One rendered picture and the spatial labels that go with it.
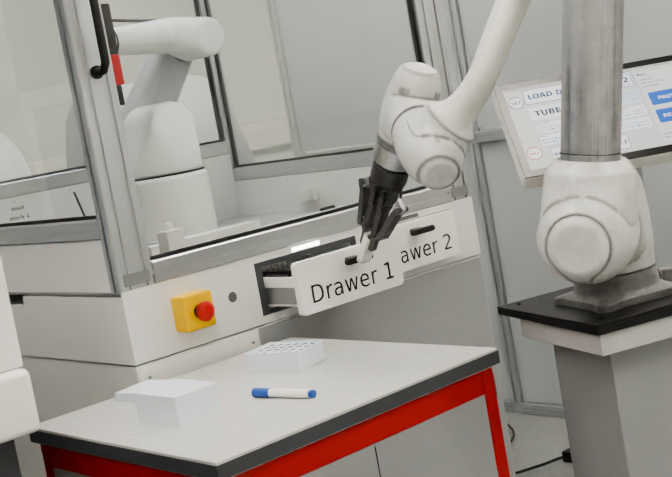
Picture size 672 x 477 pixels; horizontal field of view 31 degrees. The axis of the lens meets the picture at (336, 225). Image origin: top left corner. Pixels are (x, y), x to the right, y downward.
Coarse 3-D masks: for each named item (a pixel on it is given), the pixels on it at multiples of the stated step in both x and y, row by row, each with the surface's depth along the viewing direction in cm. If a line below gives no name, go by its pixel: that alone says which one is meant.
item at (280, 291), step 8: (264, 280) 252; (272, 280) 250; (280, 280) 248; (288, 280) 246; (272, 288) 250; (280, 288) 248; (288, 288) 246; (272, 296) 251; (280, 296) 249; (288, 296) 247; (272, 304) 252; (280, 304) 250; (288, 304) 248; (296, 304) 245
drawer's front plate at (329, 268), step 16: (384, 240) 257; (320, 256) 245; (336, 256) 248; (384, 256) 257; (304, 272) 242; (320, 272) 245; (336, 272) 247; (352, 272) 250; (368, 272) 253; (384, 272) 256; (400, 272) 260; (304, 288) 242; (320, 288) 244; (352, 288) 250; (368, 288) 253; (384, 288) 256; (304, 304) 241; (320, 304) 244; (336, 304) 247
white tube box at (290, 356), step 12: (264, 348) 229; (276, 348) 226; (288, 348) 224; (300, 348) 222; (312, 348) 222; (252, 360) 224; (264, 360) 223; (276, 360) 221; (288, 360) 220; (300, 360) 218; (312, 360) 222; (252, 372) 225; (264, 372) 223
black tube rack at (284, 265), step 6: (294, 258) 272; (300, 258) 270; (306, 258) 268; (276, 264) 267; (282, 264) 265; (288, 264) 263; (264, 270) 260; (270, 270) 259; (276, 270) 256; (282, 270) 255; (264, 276) 261; (270, 276) 271; (276, 276) 269; (282, 276) 267; (288, 276) 254
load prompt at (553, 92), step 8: (624, 72) 318; (624, 80) 316; (632, 80) 316; (536, 88) 316; (544, 88) 316; (552, 88) 316; (560, 88) 315; (528, 96) 314; (536, 96) 314; (544, 96) 314; (552, 96) 314; (560, 96) 314; (528, 104) 313
